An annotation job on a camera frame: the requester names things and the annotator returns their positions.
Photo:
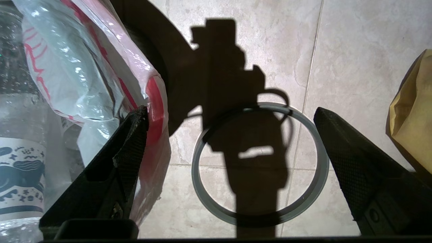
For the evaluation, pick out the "yellow fabric tote bag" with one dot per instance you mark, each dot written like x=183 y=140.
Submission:
x=413 y=118

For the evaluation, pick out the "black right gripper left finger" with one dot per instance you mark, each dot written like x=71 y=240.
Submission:
x=101 y=189

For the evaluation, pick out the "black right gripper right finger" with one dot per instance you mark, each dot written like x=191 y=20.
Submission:
x=378 y=182

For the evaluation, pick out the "labelled clear plastic bottle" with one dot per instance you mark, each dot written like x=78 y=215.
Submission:
x=20 y=175

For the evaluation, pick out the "white red-printed trash bag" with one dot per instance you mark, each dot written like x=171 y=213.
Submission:
x=87 y=67

